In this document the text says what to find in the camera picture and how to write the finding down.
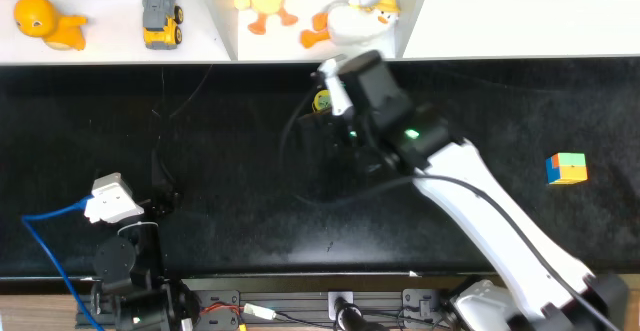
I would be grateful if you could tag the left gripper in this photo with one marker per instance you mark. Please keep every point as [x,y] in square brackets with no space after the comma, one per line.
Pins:
[162,205]

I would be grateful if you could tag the grey and yellow toy truck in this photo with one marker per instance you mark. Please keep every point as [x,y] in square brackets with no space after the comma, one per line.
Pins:
[161,16]

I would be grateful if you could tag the yellow wooden rattle drum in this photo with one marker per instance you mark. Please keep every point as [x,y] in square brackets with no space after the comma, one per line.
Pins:
[322,102]

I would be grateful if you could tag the yellow rubber duck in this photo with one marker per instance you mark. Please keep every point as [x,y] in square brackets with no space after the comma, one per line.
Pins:
[40,18]

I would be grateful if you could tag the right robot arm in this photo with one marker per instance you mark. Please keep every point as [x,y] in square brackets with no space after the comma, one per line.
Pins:
[475,206]

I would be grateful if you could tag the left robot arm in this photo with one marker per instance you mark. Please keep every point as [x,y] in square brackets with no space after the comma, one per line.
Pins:
[115,261]

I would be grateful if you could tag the white plush duck yellow hat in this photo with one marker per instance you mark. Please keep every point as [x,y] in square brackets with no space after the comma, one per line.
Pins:
[352,23]

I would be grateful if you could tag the white shelf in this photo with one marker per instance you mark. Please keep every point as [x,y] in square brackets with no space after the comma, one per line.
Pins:
[500,21]

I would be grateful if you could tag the many-coloured puzzle cube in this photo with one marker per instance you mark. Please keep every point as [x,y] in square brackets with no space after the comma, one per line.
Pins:
[567,168]

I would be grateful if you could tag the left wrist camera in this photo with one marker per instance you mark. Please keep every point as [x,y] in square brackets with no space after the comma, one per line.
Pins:
[112,201]

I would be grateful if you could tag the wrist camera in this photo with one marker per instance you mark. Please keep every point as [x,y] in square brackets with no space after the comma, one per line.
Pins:
[112,201]
[337,91]

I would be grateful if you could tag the mounting rail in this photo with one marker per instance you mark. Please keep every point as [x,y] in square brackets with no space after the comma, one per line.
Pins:
[300,311]

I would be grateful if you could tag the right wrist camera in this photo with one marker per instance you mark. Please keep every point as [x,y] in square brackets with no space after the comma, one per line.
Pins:
[337,91]

